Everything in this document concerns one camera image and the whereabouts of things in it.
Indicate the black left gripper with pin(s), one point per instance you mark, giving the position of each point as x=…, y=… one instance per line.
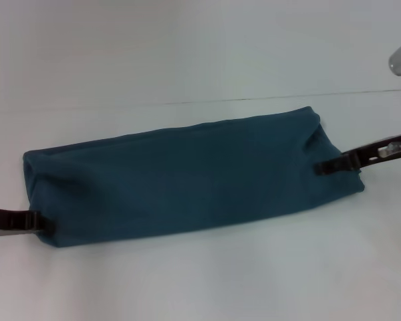
x=8, y=221

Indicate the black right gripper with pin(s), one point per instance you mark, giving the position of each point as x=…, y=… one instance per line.
x=377, y=155

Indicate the blue shirt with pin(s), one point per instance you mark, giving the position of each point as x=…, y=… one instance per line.
x=187, y=177

